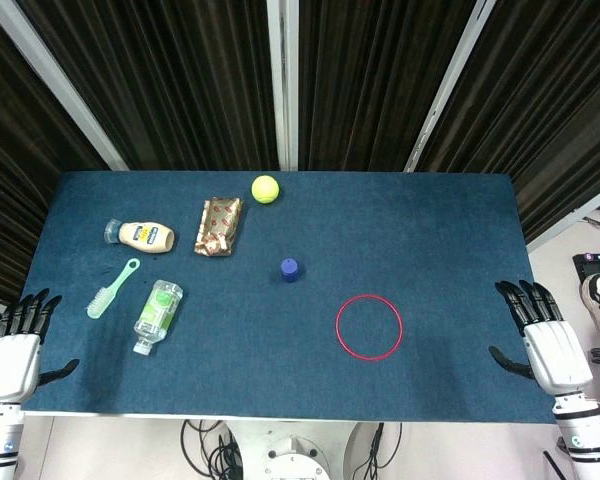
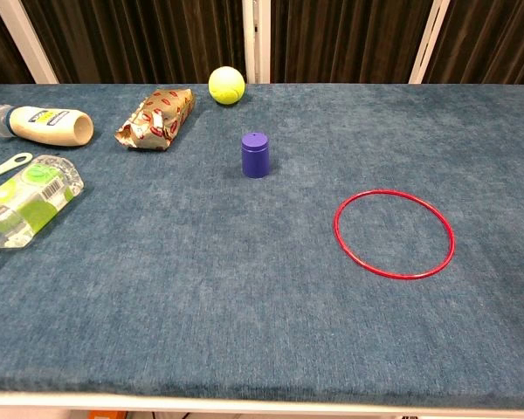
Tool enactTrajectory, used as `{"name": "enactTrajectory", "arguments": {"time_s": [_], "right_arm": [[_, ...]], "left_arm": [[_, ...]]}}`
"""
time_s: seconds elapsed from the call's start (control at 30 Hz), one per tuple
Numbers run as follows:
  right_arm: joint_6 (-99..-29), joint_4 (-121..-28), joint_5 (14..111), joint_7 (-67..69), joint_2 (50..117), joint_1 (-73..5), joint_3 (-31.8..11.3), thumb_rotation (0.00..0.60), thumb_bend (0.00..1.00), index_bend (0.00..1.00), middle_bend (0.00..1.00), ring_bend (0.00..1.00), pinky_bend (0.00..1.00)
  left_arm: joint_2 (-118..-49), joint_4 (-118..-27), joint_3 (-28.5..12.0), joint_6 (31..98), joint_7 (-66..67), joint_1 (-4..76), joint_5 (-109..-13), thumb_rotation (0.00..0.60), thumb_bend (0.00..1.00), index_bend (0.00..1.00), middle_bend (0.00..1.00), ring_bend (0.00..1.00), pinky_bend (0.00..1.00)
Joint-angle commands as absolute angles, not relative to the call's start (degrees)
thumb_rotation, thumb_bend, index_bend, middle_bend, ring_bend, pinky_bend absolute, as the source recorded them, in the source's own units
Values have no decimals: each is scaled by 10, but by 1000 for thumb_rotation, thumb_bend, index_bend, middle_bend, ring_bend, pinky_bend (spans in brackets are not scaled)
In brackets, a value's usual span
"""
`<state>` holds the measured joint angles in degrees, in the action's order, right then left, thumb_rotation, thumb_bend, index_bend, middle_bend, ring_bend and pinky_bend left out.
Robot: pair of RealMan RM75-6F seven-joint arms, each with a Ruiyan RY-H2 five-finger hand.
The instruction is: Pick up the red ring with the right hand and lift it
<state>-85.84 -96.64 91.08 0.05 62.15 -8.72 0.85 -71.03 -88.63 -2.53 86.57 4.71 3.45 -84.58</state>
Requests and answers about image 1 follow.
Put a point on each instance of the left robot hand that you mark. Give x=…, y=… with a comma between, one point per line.
x=11, y=361

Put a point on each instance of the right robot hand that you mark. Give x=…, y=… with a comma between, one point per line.
x=555, y=356

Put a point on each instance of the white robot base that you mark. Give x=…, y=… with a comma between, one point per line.
x=292, y=450

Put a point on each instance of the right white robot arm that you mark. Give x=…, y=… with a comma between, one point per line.
x=586, y=434

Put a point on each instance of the black floor device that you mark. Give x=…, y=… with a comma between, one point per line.
x=595, y=266

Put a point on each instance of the light green brush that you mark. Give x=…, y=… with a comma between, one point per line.
x=111, y=290

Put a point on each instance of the clear green-label bottle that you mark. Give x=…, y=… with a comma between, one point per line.
x=156, y=316

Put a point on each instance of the mayonnaise squeeze bottle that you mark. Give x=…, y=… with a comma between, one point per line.
x=145, y=236

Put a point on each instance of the dark folding screen panel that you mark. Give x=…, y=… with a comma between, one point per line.
x=180, y=80
x=375, y=80
x=545, y=100
x=25, y=125

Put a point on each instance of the gold snack wrapper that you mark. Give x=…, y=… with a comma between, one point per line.
x=220, y=225

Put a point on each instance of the blue table mat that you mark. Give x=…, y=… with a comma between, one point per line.
x=260, y=320

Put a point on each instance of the blue bottle cap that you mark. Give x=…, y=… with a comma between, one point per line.
x=290, y=270

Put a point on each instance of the yellow tennis ball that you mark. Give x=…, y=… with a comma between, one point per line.
x=265, y=189

